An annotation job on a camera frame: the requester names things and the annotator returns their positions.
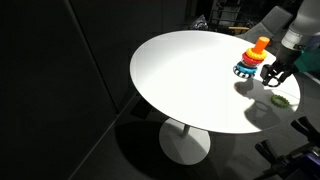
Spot orange ring holder post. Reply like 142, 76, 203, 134
251, 35, 271, 55

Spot green wrist mount plate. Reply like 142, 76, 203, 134
294, 49, 320, 74

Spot white table pedestal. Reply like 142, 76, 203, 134
158, 117, 212, 166

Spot black clamp handle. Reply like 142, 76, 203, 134
290, 115, 320, 145
254, 139, 282, 165

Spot yellow toy ring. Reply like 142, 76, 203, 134
245, 47, 268, 62

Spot grey chair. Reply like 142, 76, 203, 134
237, 4, 294, 45

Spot dark metal rack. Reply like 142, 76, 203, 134
209, 0, 255, 34

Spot purple equipment part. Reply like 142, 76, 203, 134
298, 149, 320, 180

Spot red toy ring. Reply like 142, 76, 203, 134
241, 53, 263, 67

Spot green toy ring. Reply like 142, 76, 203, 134
270, 93, 290, 109

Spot blue toy ring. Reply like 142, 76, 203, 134
236, 60, 259, 75

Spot wooden stick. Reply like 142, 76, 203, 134
228, 25, 251, 32

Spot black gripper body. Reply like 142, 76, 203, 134
271, 43, 300, 76

